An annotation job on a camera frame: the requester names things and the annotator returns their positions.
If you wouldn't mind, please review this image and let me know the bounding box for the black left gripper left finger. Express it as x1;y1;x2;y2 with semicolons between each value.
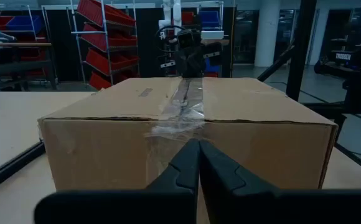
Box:
33;138;200;224

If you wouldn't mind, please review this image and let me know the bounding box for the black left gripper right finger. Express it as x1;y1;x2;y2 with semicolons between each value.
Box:
199;139;361;224

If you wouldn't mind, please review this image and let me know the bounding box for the brown cardboard box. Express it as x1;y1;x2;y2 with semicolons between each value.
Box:
37;77;339;192

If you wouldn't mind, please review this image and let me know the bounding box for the white tray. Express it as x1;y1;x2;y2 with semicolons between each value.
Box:
200;29;225;40

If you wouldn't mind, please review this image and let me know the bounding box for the blue storage bin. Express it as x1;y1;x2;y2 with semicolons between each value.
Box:
199;10;222;29
6;14;44;33

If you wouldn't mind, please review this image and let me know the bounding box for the clear packing tape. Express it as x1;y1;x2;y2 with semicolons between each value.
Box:
144;77;207;141

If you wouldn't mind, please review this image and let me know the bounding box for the white round column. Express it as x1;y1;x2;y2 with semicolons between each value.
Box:
254;0;281;68

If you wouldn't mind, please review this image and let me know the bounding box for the light wooden desk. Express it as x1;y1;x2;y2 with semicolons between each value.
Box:
0;91;96;180

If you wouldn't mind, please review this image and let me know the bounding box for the grey shelf unit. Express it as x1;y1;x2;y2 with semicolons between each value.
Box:
0;4;59;91

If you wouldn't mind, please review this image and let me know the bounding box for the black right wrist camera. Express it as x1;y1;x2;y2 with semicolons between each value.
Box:
177;29;195;49

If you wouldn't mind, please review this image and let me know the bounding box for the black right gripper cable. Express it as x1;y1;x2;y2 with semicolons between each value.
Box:
154;25;182;52

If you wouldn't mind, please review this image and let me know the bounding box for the metal wire rack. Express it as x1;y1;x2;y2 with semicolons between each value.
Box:
67;0;141;91

